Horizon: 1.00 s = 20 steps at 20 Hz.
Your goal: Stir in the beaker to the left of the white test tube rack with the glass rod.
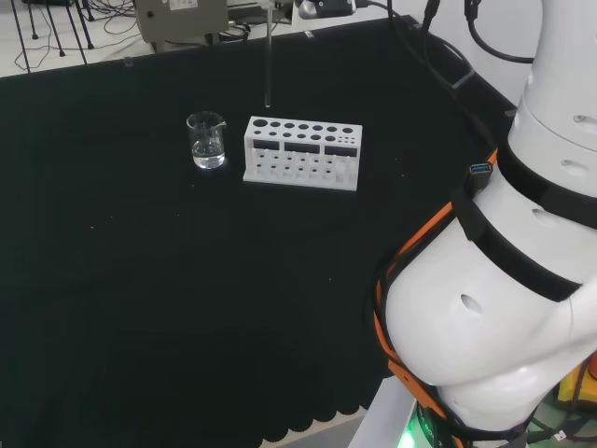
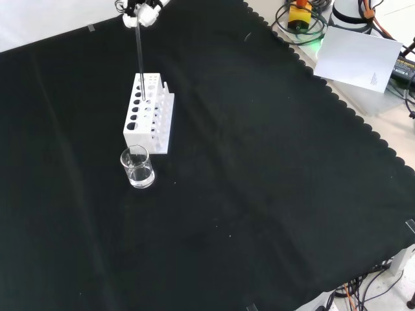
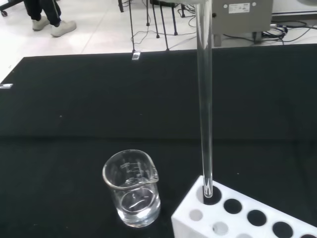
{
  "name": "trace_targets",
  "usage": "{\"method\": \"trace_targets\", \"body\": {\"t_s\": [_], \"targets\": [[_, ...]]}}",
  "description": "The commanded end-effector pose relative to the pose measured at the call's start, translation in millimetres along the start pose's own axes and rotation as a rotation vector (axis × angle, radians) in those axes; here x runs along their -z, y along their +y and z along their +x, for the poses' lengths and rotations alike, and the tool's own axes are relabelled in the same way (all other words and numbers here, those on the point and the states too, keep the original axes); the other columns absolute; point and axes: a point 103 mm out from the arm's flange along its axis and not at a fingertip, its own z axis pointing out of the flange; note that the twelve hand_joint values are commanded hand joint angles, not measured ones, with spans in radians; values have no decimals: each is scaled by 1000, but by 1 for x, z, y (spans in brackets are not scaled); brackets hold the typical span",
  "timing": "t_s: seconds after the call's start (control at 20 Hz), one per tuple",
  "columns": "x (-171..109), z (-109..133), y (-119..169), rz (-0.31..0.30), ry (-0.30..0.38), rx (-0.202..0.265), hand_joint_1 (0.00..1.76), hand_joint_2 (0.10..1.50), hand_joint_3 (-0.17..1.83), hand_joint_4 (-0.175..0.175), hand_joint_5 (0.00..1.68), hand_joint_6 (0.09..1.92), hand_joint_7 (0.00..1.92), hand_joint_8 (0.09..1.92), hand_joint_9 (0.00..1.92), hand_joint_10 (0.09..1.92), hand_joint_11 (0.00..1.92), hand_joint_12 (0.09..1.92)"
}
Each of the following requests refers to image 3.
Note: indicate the black tripod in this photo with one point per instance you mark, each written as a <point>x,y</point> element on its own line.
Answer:
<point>156,22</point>

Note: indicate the clear glass beaker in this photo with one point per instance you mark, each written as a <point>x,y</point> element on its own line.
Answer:
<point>135,198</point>

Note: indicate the clear cloth clip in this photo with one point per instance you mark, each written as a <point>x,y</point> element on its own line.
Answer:
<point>6,86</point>
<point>136,55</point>

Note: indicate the person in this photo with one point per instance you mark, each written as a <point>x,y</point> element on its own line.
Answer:
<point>55,15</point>

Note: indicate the grey metal cabinet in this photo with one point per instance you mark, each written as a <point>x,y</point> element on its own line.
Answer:
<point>237,19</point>

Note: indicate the black chair base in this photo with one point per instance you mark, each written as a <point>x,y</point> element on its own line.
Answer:
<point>4,12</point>

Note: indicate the white test tube rack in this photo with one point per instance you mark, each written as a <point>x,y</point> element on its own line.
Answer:
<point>193,223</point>

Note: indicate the black bench cloth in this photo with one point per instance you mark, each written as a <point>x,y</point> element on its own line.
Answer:
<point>99,104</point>

